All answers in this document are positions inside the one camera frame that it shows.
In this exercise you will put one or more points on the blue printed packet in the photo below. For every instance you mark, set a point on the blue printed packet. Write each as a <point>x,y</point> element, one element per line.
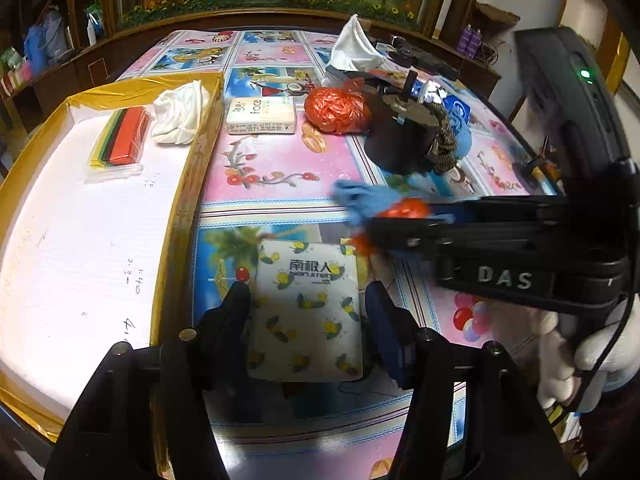
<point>457,105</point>

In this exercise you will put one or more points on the plain white tissue pack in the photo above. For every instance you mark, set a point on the plain white tissue pack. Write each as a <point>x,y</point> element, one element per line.
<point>260,117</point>

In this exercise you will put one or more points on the purple bottles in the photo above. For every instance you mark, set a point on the purple bottles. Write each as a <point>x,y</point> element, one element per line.
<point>472,40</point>

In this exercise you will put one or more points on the multicoloured sheet pack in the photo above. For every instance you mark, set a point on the multicoloured sheet pack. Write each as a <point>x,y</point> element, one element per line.
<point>125,135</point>

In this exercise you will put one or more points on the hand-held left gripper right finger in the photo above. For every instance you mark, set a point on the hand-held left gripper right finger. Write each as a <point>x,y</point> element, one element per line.
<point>385,330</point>

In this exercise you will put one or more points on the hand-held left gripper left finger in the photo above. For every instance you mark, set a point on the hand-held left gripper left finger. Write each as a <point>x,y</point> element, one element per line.
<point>232,310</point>

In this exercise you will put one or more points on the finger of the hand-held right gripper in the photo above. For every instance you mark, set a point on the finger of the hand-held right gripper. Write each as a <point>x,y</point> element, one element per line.
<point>415,237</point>
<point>500,208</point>

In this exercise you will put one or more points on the large white cloth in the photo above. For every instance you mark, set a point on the large white cloth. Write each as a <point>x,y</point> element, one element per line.
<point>355,45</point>

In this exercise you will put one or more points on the black device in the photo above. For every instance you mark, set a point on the black device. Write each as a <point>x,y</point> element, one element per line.
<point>425,57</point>

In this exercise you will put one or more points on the small white cloth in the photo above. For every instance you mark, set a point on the small white cloth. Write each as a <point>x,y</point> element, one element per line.
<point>180,115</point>

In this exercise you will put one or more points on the gold-edged white box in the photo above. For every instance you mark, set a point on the gold-edged white box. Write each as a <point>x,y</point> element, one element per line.
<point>75,260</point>

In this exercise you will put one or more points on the light blue cloth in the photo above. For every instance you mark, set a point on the light blue cloth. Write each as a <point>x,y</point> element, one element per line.
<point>462,132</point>

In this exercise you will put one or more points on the blue cloth with orange wrap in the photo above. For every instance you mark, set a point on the blue cloth with orange wrap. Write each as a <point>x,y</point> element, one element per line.
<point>357,200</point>

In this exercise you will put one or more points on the orange plastic bag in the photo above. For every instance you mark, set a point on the orange plastic bag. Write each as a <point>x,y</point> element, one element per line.
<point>335,107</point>

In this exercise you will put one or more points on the lemon print tissue pack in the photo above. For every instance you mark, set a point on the lemon print tissue pack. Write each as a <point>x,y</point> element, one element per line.
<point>305,310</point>

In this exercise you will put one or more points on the person's right hand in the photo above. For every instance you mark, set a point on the person's right hand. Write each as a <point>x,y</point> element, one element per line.
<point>552,355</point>

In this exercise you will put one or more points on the black hat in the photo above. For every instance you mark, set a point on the black hat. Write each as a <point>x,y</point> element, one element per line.
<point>400,140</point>

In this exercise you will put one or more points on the person's right forearm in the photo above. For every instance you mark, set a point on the person's right forearm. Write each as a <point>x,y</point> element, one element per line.
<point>615,430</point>

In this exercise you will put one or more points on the white spray bottle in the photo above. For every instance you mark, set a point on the white spray bottle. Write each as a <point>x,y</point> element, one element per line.
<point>92,25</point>

